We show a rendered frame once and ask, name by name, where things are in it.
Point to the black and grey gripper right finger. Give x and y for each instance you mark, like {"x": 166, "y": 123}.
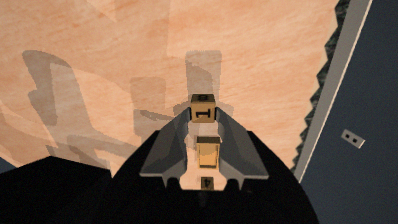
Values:
{"x": 243, "y": 156}

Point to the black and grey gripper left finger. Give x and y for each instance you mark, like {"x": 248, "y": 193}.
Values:
{"x": 161, "y": 156}

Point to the wooden number cube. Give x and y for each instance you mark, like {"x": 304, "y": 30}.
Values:
{"x": 207, "y": 183}
{"x": 203, "y": 108}

